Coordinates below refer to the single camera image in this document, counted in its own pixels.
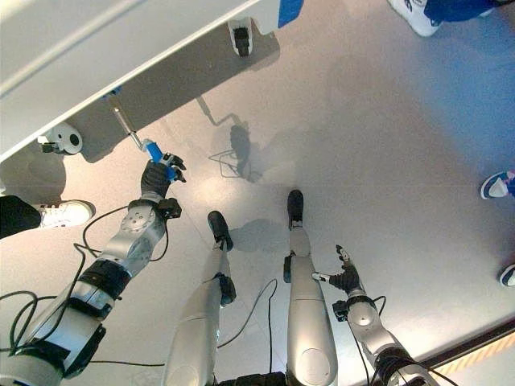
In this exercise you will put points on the robot black waist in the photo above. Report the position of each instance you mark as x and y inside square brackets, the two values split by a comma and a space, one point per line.
[253, 379]

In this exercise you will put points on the robot right leg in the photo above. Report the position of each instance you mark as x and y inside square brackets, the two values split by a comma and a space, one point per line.
[307, 305]

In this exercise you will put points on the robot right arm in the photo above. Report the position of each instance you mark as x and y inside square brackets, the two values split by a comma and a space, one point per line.
[364, 319]

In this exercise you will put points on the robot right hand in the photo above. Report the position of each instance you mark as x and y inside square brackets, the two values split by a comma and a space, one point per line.
[349, 279]

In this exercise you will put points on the person's blue trouser leg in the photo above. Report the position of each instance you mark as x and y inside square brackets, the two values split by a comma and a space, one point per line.
[454, 7]

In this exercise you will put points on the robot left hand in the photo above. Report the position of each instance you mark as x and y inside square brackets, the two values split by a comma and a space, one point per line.
[155, 179]

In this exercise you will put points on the robot left leg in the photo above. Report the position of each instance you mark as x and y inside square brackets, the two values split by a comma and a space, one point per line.
[197, 321]

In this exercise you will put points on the black floor threshold strip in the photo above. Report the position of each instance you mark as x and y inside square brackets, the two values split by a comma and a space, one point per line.
[475, 343]

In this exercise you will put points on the person's blue white shoe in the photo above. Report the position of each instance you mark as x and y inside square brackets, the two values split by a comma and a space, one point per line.
[508, 275]
[498, 186]

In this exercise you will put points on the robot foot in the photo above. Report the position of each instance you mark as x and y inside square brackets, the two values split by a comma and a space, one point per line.
[295, 207]
[219, 227]

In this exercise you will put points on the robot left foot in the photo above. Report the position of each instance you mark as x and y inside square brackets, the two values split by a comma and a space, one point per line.
[219, 227]

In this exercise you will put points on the blue bed corner panel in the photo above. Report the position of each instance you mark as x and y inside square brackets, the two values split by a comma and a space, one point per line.
[291, 10]

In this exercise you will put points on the metal bed crank shaft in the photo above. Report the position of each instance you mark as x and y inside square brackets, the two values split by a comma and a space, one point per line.
[122, 120]

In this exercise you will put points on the bed caster wheel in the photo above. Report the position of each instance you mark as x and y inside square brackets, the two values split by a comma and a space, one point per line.
[66, 138]
[242, 38]

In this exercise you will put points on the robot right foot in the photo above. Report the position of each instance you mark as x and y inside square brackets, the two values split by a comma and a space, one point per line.
[295, 207]

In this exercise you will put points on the robot leg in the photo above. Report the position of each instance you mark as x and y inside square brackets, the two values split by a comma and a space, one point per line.
[197, 321]
[307, 305]

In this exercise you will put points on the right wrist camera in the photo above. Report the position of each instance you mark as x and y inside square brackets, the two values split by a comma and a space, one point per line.
[340, 310]

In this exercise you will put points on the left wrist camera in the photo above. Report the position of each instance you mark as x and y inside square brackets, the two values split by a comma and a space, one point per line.
[171, 208]

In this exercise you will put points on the person's black trouser leg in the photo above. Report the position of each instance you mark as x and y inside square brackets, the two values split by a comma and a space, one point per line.
[18, 217]

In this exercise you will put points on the white hospital bed footboard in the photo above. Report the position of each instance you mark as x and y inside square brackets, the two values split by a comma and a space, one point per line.
[100, 48]

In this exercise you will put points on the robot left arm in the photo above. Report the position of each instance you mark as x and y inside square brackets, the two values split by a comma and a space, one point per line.
[133, 227]

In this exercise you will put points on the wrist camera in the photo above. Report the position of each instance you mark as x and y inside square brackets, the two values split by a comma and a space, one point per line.
[340, 310]
[171, 208]

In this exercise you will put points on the blue crank socket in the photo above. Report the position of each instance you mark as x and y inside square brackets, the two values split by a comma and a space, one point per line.
[110, 93]

